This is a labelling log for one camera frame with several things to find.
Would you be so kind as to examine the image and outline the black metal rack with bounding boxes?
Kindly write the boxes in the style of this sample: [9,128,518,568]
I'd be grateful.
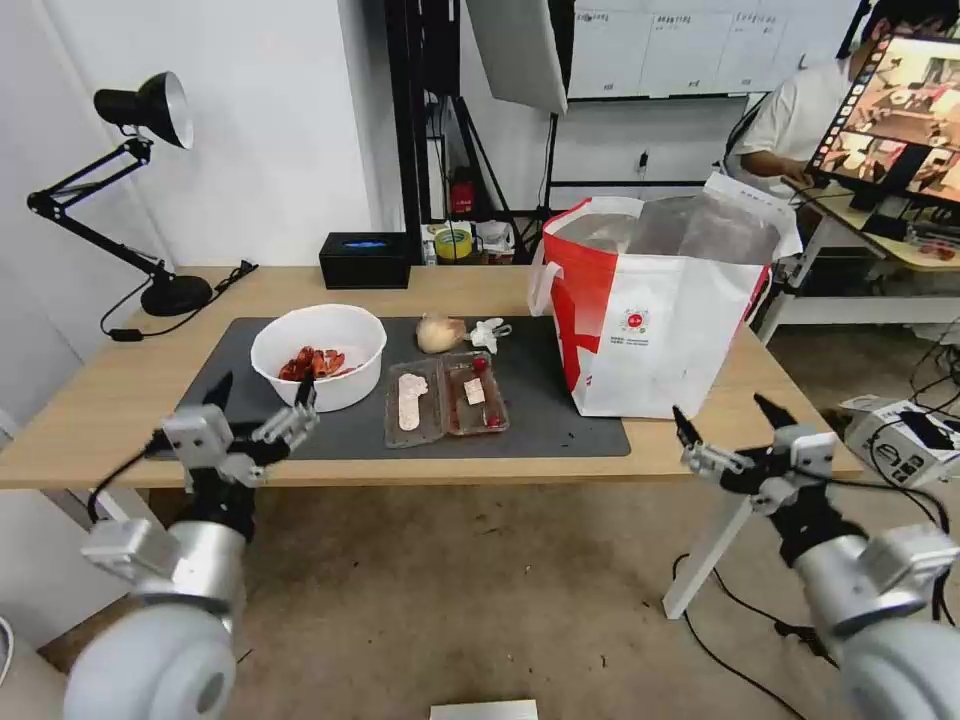
[384,0,453,265]

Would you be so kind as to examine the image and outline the wooden desk with white frame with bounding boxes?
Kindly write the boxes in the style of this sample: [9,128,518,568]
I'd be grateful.
[755,176,960,343]

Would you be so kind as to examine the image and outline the yellow tape roll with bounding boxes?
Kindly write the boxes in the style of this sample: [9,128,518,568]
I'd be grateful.
[434,224,476,263]

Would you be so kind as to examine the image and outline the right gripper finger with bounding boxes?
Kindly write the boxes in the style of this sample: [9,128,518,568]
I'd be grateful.
[753,392,803,445]
[671,404,752,476]

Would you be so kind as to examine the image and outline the clear plastic clamshell container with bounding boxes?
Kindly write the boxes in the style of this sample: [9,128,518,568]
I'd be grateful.
[383,352,514,451]

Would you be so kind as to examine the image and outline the white softbox light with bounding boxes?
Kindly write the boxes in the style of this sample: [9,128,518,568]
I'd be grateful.
[464,0,570,115]

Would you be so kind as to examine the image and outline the red crayfish shells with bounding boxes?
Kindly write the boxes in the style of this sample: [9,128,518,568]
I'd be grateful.
[278,345,363,383]

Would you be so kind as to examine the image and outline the computer monitor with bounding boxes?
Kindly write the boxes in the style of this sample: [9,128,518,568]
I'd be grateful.
[809,16,960,220]

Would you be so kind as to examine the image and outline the white robot front shell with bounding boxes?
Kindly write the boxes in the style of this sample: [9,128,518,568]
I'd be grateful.
[428,698,540,720]

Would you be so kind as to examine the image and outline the white printed cardboard box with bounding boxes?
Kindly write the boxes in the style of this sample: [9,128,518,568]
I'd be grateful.
[838,395,960,490]

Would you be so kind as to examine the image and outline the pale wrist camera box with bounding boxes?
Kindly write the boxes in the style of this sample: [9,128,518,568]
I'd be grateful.
[789,431,840,482]
[159,404,235,471]

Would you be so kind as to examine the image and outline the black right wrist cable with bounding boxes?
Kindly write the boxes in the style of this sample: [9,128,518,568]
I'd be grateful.
[824,478,960,625]

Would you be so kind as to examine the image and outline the whiteboard with paper sheets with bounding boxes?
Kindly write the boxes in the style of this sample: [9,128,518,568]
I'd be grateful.
[565,0,790,102]

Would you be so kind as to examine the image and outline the white table leg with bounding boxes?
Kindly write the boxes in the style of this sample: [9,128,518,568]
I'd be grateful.
[662,491,753,621]

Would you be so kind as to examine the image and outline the pink food scrap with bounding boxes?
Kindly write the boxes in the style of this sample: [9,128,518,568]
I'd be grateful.
[395,371,430,433]

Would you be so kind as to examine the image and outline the black light stand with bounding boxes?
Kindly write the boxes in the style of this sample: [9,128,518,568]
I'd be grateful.
[517,110,562,260]

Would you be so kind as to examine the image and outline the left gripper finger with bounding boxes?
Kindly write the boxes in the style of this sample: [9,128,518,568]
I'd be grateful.
[202,370,236,423]
[250,373,322,453]

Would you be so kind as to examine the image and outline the dark grey table mat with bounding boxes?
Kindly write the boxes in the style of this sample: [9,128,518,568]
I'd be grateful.
[146,316,632,461]

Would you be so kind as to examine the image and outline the crumpled white tissue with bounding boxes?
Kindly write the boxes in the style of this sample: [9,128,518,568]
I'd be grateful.
[467,317,517,353]

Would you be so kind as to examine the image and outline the black desk lamp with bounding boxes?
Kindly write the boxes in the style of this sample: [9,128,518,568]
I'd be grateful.
[26,71,216,318]

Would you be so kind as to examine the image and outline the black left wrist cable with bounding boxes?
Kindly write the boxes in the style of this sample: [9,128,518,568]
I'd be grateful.
[87,428,189,528]

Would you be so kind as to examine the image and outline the white and red takeout bag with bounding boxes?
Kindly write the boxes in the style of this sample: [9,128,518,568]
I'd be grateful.
[527,171,805,421]

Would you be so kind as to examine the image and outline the white round bowl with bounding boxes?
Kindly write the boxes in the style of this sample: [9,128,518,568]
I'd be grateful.
[250,303,388,413]

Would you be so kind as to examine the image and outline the black floor cable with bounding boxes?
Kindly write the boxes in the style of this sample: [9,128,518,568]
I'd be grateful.
[670,553,843,720]

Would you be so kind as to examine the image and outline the person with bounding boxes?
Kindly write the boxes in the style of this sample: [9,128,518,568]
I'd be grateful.
[730,0,901,200]

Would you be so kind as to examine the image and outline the black lamp power cable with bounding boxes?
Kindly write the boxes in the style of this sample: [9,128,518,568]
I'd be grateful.
[100,258,261,344]

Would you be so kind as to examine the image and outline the black tissue box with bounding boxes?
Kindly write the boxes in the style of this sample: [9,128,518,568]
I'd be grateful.
[317,232,413,291]

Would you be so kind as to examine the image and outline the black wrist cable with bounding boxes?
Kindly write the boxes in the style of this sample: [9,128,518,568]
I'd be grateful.
[87,428,189,528]
[824,478,960,625]

